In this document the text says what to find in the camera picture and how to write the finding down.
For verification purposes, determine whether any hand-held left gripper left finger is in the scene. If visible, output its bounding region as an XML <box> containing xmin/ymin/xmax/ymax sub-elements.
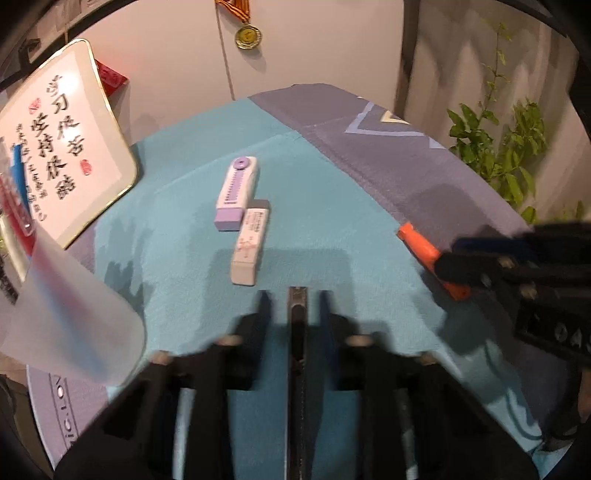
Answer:
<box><xmin>54</xmin><ymin>291</ymin><xmax>273</xmax><ymax>480</ymax></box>

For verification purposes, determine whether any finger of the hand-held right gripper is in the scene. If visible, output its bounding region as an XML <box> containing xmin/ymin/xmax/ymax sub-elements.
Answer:
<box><xmin>434</xmin><ymin>250</ymin><xmax>520</xmax><ymax>287</ymax></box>
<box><xmin>451</xmin><ymin>233</ymin><xmax>548</xmax><ymax>261</ymax></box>

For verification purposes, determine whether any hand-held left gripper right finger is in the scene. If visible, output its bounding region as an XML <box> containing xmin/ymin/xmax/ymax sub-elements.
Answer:
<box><xmin>320</xmin><ymin>291</ymin><xmax>539</xmax><ymax>480</ymax></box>

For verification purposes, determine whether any grey utility knife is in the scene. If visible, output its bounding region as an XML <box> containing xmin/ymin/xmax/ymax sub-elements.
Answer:
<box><xmin>286</xmin><ymin>286</ymin><xmax>309</xmax><ymax>480</ymax></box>

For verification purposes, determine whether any orange marker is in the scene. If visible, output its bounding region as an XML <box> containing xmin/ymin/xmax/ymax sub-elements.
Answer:
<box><xmin>397</xmin><ymin>222</ymin><xmax>472</xmax><ymax>302</ymax></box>

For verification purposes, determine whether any translucent white pen cup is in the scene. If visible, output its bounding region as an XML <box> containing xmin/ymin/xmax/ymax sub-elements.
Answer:
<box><xmin>0</xmin><ymin>138</ymin><xmax>147</xmax><ymax>387</ymax></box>

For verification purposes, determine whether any red pen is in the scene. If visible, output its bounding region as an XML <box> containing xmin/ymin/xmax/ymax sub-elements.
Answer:
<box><xmin>0</xmin><ymin>172</ymin><xmax>37</xmax><ymax>241</ymax></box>

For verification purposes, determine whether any blue pen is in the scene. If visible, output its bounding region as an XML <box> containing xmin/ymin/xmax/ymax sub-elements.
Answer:
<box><xmin>11</xmin><ymin>144</ymin><xmax>29</xmax><ymax>206</ymax></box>

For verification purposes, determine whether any white eraser with pink print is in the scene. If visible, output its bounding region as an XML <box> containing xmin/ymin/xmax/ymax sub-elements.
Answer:
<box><xmin>231</xmin><ymin>199</ymin><xmax>270</xmax><ymax>287</ymax></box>

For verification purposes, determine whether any green leafy plant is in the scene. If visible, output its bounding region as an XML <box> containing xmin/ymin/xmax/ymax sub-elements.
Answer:
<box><xmin>445</xmin><ymin>18</ymin><xmax>587</xmax><ymax>227</ymax></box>

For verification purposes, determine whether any purple sliding eraser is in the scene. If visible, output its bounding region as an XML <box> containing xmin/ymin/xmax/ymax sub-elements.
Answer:
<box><xmin>215</xmin><ymin>156</ymin><xmax>260</xmax><ymax>232</ymax></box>

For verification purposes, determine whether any white calligraphy plaque gold rim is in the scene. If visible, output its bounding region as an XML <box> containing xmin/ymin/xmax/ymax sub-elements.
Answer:
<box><xmin>0</xmin><ymin>39</ymin><xmax>139</xmax><ymax>250</ymax></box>

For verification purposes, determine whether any red hanging ornament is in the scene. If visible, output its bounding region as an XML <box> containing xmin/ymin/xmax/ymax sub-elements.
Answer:
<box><xmin>94</xmin><ymin>59</ymin><xmax>129</xmax><ymax>99</ymax></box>

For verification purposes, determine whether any gold medal with striped ribbon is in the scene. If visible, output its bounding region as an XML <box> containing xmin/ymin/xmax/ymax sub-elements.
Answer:
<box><xmin>215</xmin><ymin>0</ymin><xmax>263</xmax><ymax>51</ymax></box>

